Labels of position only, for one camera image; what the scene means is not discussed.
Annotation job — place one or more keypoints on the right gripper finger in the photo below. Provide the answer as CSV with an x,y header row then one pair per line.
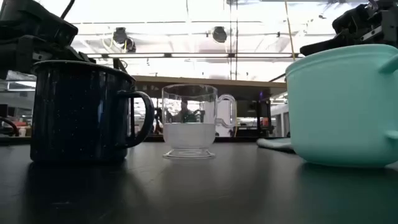
x,y
323,45

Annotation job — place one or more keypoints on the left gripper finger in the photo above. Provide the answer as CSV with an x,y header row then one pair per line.
x,y
85,58

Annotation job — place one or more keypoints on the dark blue enamel mug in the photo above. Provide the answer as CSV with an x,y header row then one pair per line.
x,y
77,118

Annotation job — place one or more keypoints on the teal plastic mug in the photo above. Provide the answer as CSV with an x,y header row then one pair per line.
x,y
335,109

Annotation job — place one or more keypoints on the clear plastic cup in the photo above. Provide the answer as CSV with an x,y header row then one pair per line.
x,y
188,137

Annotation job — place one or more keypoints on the wooden shelf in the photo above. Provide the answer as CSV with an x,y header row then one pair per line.
x,y
242,85

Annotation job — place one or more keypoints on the black ceiling fixture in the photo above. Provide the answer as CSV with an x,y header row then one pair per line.
x,y
131,45
119,35
219,34

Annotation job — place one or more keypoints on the light blue cloth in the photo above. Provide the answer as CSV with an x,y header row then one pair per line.
x,y
273,143

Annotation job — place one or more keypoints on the ceiling light strip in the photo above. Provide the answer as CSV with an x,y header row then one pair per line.
x,y
199,55

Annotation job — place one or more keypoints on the person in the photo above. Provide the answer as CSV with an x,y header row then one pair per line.
x,y
184,115

